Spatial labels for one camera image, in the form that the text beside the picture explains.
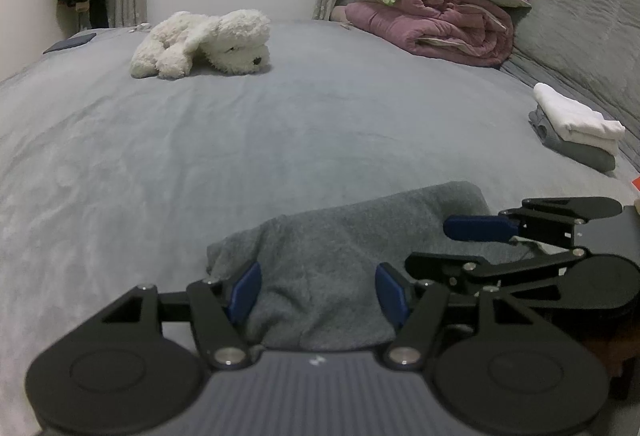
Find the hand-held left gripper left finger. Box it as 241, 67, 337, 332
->
102, 262, 262, 369

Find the white plush dog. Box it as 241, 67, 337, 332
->
130, 9, 272, 80

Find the grey t-shirt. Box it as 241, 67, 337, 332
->
206, 181, 538, 351

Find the folded grey garment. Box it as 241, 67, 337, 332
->
528, 106, 617, 173

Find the grey quilted headboard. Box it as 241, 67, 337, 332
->
500, 0, 640, 127

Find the pink folded quilt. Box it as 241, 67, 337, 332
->
345, 0, 516, 68

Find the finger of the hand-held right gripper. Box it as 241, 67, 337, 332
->
443, 196, 623, 247
404, 247, 592, 297

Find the folded white garment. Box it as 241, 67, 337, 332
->
532, 82, 626, 156

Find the dark tablet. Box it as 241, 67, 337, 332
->
42, 32, 97, 56

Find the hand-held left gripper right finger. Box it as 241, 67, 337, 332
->
376, 263, 541, 369

